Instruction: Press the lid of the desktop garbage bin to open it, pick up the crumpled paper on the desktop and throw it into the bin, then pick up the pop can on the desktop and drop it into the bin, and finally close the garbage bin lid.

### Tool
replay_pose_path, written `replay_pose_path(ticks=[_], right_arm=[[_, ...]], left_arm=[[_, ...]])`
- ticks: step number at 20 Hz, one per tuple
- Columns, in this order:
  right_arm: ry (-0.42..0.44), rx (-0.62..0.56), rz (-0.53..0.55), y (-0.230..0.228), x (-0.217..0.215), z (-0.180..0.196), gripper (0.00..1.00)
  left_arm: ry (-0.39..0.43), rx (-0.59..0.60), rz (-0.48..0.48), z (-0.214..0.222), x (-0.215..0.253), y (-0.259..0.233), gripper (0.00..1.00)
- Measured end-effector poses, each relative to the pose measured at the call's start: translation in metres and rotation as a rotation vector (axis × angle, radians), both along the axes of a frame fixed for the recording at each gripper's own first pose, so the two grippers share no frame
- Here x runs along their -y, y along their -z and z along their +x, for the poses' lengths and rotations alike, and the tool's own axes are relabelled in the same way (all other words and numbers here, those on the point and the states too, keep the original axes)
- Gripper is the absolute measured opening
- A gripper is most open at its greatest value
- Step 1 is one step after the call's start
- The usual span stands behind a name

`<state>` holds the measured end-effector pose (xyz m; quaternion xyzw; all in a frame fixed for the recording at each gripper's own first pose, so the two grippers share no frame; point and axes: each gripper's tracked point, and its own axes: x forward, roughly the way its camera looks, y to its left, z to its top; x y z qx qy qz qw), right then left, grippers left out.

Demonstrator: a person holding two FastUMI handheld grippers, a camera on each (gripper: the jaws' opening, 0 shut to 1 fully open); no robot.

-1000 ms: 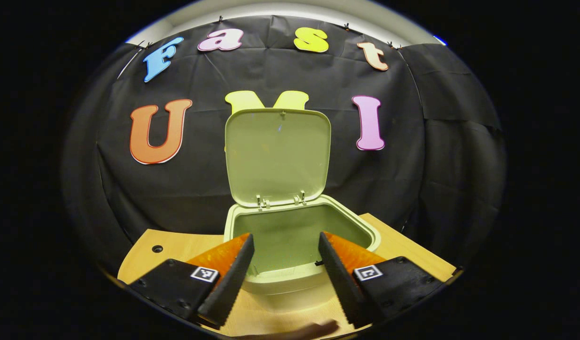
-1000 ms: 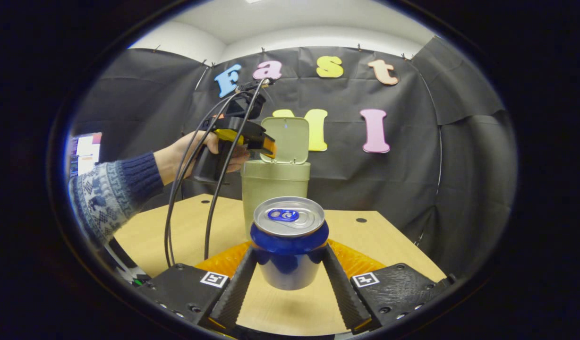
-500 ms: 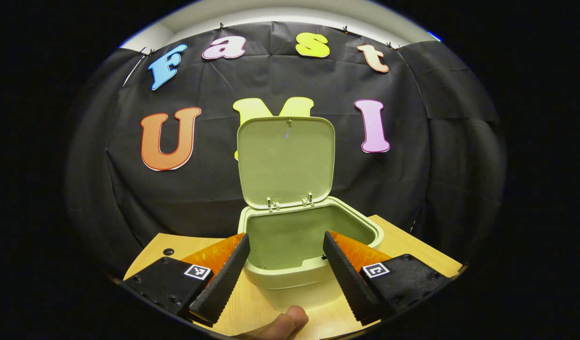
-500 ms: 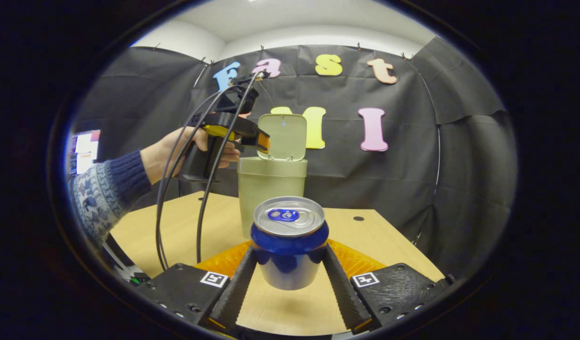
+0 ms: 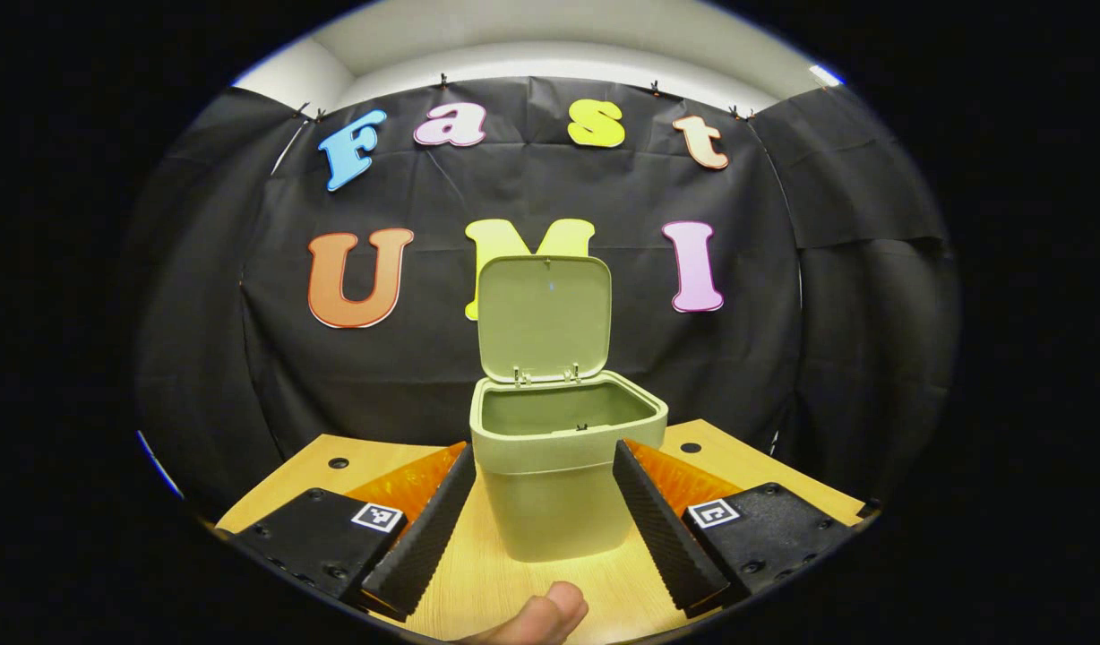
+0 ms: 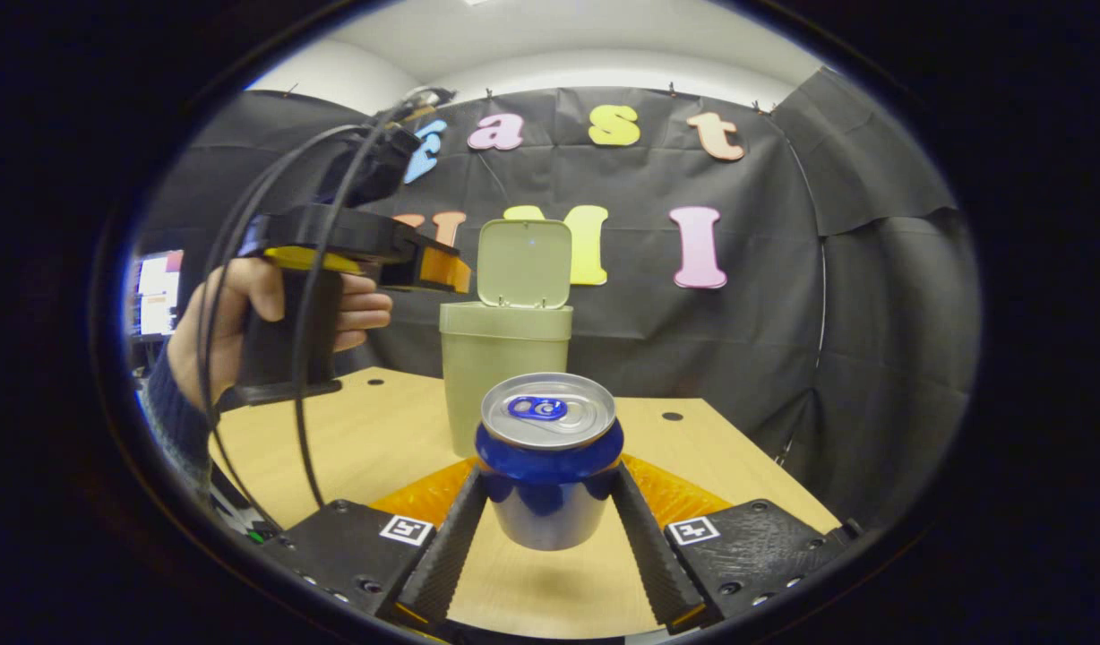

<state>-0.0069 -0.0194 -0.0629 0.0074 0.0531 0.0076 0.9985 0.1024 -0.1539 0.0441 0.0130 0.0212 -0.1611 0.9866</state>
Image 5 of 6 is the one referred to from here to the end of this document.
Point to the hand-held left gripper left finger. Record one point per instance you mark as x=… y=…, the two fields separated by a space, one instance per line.
x=425 y=537

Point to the green desktop garbage bin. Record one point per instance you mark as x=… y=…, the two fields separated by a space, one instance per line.
x=550 y=502

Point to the wooden desktop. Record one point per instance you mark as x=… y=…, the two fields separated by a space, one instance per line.
x=290 y=488

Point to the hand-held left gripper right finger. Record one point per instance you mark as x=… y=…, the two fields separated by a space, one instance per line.
x=662 y=537

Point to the black backdrop cloth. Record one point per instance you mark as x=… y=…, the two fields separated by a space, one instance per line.
x=425 y=358

